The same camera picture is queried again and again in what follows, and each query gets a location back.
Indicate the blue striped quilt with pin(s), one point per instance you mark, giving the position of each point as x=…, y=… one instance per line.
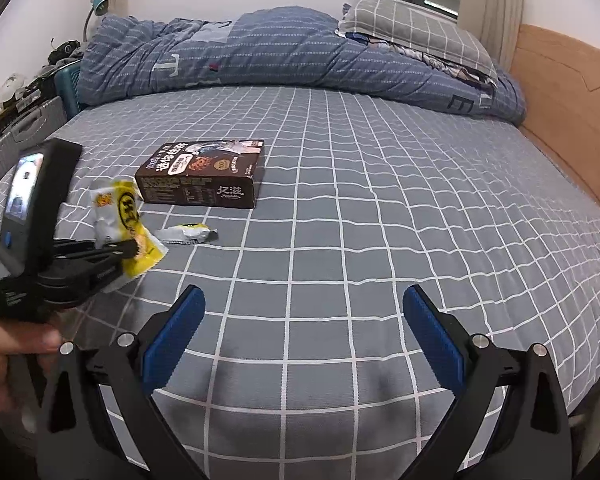
x=280, y=55

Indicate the blue desk lamp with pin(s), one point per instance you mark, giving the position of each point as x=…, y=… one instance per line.
x=100, y=6

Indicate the grey checked pillow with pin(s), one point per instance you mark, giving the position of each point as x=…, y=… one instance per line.
x=410, y=25

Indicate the yellow snack packet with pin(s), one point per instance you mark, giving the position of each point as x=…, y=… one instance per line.
x=120, y=210

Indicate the teal suitcase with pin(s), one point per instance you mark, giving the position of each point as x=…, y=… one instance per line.
x=67, y=90

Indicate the white bag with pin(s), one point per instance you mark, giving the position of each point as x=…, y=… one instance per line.
x=10, y=90

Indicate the small silver yellow wrapper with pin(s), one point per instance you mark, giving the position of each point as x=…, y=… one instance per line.
x=190, y=234

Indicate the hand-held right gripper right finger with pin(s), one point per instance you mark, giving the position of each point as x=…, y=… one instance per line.
x=432, y=337

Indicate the printed cloth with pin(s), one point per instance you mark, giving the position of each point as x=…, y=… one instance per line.
x=455, y=67

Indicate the bed with grey checked sheet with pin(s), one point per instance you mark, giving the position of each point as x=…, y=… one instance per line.
x=355, y=210

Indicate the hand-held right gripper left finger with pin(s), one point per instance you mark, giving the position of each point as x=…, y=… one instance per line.
x=175, y=340

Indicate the grey suitcase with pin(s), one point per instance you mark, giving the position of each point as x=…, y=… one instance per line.
x=25, y=130

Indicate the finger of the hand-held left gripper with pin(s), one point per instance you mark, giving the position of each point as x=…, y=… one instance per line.
x=75, y=282
x=115, y=249

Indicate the brown cookie box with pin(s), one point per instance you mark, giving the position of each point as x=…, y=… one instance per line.
x=200, y=175

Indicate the wooden headboard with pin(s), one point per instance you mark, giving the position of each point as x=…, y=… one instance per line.
x=565, y=90

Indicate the person's left hand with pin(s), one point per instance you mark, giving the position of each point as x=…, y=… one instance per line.
x=5, y=345

